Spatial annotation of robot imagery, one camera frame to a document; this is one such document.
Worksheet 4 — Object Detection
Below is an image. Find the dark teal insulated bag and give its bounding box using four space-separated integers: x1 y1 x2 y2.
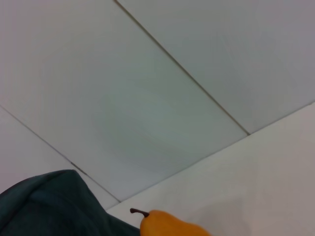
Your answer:
0 169 141 236

